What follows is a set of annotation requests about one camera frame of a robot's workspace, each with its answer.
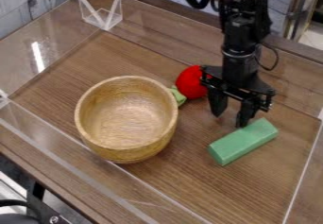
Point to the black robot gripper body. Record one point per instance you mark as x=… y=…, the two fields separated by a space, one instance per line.
x=236 y=78

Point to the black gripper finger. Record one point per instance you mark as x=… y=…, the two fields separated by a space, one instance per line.
x=217 y=101
x=248 y=109

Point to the green rectangular block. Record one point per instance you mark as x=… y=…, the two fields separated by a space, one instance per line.
x=228 y=148

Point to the red knitted strawberry fruit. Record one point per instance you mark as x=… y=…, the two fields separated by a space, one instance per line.
x=186 y=87

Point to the round wooden bowl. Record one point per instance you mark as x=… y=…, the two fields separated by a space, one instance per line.
x=125 y=118

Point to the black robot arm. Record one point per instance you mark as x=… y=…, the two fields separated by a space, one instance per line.
x=244 y=25

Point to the metal table leg background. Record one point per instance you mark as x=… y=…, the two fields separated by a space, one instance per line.
x=297 y=18

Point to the clear acrylic corner bracket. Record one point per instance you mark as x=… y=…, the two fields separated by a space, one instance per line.
x=101 y=18

